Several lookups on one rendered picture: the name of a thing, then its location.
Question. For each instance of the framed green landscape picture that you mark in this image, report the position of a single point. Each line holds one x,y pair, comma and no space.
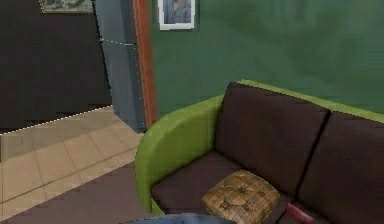
66,5

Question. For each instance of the green sofa with brown cushions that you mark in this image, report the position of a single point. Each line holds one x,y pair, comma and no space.
266,133

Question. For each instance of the grey room door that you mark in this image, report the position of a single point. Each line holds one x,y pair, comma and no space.
121,66

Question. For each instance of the white framed portrait picture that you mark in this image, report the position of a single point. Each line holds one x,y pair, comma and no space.
176,14

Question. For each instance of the red book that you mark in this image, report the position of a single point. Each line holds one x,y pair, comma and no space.
297,213

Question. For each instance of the blue grey object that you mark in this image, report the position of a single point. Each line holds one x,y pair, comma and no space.
186,219

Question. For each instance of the tan plaid cushion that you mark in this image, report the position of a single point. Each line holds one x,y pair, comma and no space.
240,196

